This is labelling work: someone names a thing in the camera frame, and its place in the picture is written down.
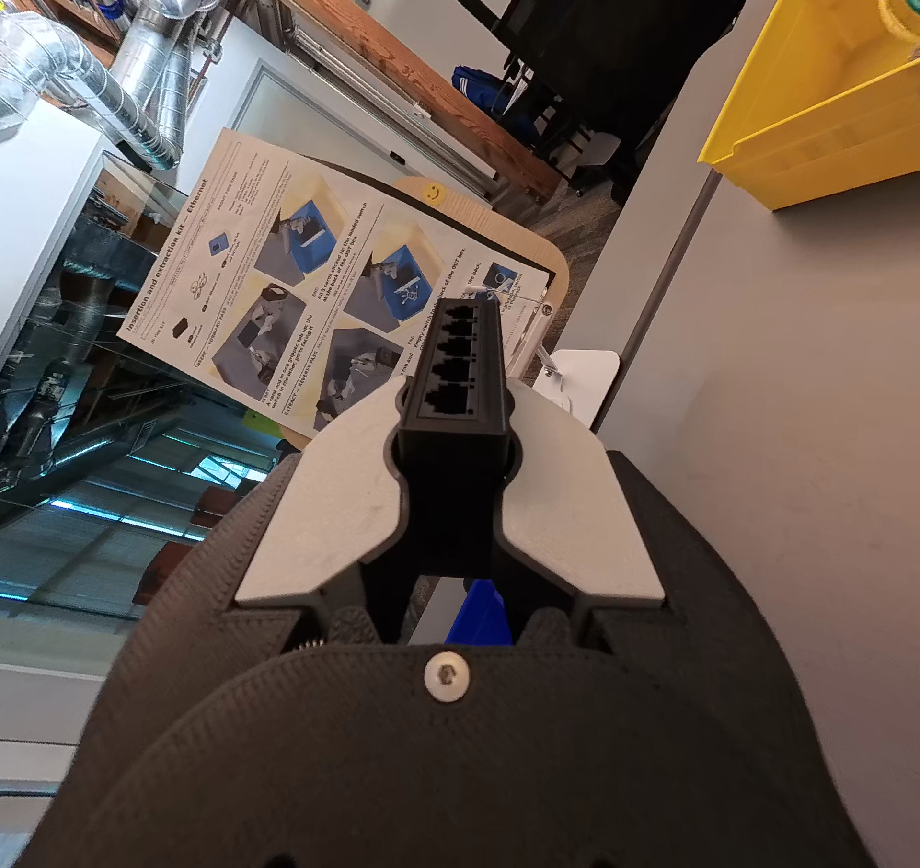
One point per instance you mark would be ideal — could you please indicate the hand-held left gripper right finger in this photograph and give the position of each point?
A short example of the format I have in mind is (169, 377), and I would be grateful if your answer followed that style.
(575, 516)

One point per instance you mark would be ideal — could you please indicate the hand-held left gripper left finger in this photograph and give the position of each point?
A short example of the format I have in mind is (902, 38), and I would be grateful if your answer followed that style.
(330, 509)

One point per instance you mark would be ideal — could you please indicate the black ethernet switch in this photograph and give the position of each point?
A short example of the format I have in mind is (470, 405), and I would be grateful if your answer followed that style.
(453, 465)

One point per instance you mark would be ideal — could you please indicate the blue plastic bin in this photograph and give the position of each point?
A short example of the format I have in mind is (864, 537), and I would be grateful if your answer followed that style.
(478, 616)

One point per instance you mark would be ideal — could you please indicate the yellow plastic bin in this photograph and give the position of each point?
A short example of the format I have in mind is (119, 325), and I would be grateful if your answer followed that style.
(812, 128)

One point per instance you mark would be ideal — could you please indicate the white stand base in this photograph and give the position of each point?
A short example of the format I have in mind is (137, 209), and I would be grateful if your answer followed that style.
(589, 379)

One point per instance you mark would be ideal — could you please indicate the printed instruction sheet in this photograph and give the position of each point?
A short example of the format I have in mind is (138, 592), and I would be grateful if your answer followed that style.
(237, 236)

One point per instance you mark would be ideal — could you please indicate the wooden backing board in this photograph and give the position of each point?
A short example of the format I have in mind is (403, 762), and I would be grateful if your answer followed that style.
(503, 221)

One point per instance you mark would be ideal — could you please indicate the white door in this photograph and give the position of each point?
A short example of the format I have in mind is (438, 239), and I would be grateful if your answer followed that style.
(323, 135)

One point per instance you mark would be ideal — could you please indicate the blue striped bag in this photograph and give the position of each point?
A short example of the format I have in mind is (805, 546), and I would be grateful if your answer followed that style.
(478, 88)

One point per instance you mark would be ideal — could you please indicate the wooden post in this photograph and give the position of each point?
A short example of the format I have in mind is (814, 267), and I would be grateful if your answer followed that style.
(402, 63)

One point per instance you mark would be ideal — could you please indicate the silver spiral air duct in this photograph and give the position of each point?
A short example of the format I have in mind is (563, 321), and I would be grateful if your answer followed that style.
(151, 92)

